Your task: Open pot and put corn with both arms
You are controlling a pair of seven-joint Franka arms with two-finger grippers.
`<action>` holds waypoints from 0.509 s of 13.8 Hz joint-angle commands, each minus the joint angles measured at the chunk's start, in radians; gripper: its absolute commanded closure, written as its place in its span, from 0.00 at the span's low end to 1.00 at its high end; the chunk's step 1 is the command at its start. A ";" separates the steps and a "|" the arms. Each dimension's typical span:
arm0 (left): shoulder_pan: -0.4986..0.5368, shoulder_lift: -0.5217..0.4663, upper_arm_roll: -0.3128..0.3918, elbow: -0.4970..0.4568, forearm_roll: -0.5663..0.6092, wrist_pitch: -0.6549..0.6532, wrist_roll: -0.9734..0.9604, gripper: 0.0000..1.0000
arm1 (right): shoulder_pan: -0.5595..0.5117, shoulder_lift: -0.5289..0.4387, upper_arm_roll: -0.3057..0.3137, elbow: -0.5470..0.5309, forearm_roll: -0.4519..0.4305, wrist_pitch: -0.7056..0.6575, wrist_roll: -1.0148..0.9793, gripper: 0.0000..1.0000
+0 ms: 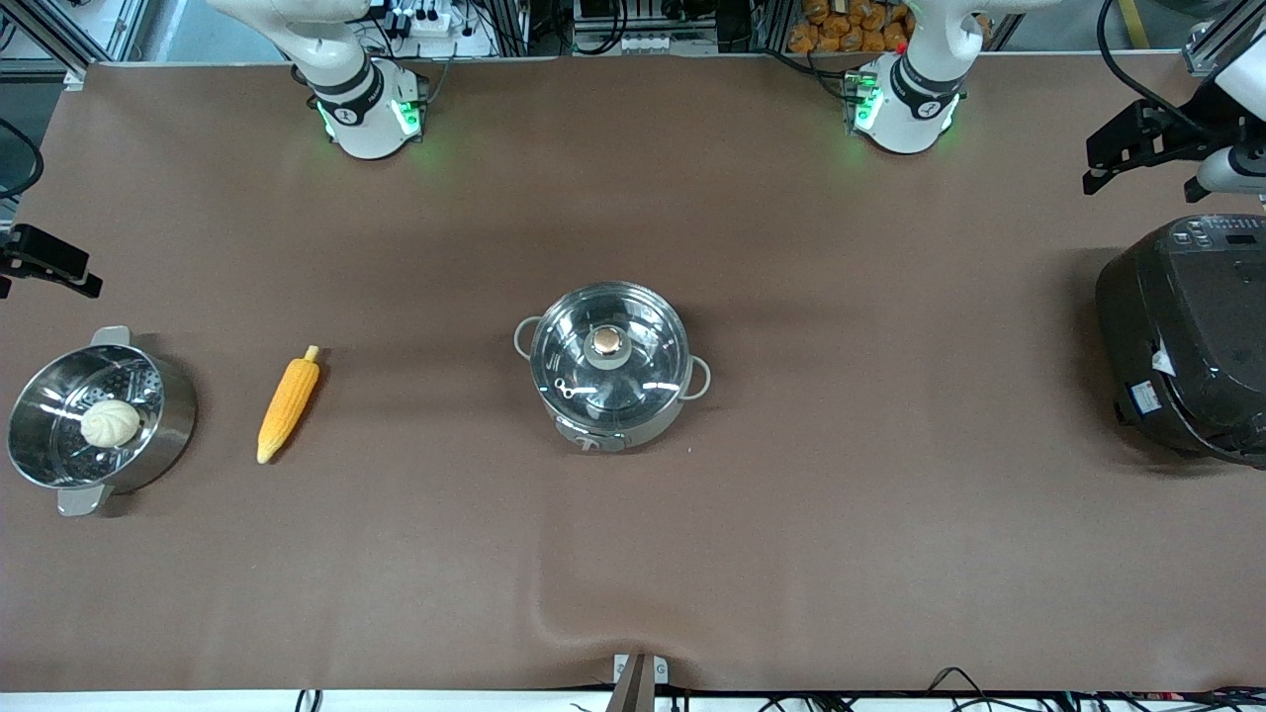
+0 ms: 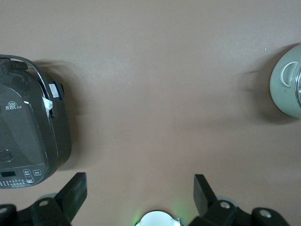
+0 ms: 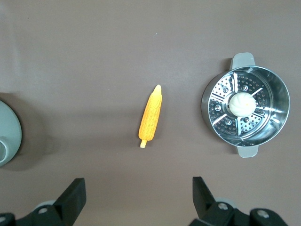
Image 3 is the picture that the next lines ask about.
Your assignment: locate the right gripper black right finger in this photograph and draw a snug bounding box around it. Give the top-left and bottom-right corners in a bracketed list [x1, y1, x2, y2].
[190, 176, 290, 226]

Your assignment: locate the yellow toy corn cob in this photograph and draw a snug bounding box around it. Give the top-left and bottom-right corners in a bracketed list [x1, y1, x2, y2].
[137, 84, 163, 149]

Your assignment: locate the white steamed bun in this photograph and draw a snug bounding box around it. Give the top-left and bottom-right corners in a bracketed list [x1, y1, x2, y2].
[229, 92, 256, 117]

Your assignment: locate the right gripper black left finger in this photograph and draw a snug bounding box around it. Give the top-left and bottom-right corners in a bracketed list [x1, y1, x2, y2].
[0, 178, 87, 226]

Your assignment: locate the stainless steel steamer pot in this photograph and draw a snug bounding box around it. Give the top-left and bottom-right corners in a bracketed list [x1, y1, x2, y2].
[201, 52, 291, 158]

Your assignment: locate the glass pot lid with knob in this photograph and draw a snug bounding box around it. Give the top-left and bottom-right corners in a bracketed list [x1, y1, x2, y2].
[0, 100, 23, 167]

